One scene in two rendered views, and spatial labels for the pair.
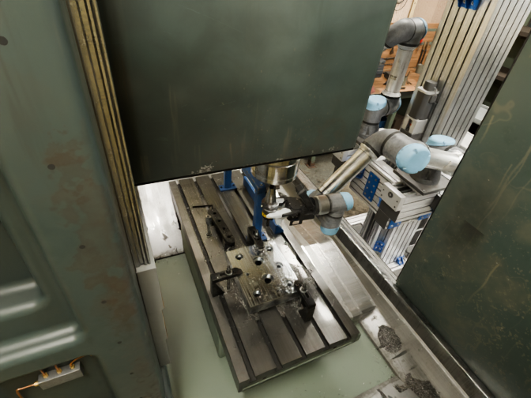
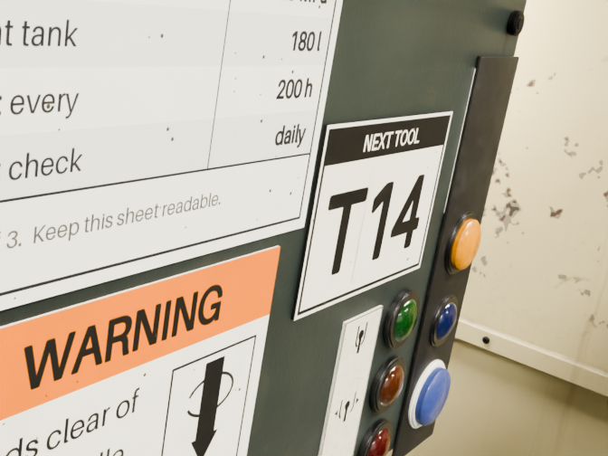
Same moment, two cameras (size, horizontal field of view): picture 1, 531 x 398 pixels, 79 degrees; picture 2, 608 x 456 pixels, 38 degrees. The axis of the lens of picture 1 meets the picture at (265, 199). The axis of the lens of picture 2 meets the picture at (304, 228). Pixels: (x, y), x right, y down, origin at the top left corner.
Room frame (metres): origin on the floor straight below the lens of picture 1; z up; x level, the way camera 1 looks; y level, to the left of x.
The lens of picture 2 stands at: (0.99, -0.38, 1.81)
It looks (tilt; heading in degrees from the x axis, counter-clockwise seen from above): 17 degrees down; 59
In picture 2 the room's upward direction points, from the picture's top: 10 degrees clockwise
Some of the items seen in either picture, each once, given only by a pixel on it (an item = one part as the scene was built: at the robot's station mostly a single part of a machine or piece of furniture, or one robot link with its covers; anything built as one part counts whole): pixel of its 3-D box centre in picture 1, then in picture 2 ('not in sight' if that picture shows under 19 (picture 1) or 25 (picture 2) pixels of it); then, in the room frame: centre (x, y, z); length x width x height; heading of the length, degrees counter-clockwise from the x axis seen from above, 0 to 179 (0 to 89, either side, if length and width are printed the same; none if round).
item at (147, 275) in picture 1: (147, 266); not in sight; (0.69, 0.38, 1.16); 0.48 x 0.05 x 0.51; 28
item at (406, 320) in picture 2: not in sight; (403, 319); (1.22, -0.09, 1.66); 0.02 x 0.01 x 0.02; 28
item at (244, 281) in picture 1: (262, 273); not in sight; (0.87, -0.02, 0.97); 0.29 x 0.23 x 0.05; 28
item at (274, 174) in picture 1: (276, 155); not in sight; (0.90, -0.02, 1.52); 0.16 x 0.16 x 0.12
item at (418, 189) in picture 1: (423, 181); not in sight; (1.46, -0.83, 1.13); 0.36 x 0.22 x 0.06; 117
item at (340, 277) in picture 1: (309, 253); not in sight; (1.26, -0.28, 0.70); 0.90 x 0.30 x 0.16; 28
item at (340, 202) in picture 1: (337, 203); not in sight; (1.01, -0.28, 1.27); 0.11 x 0.08 x 0.09; 113
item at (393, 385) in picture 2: not in sight; (390, 384); (1.22, -0.09, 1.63); 0.02 x 0.01 x 0.02; 28
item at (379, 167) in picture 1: (388, 182); not in sight; (1.71, -0.76, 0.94); 0.36 x 0.27 x 0.27; 27
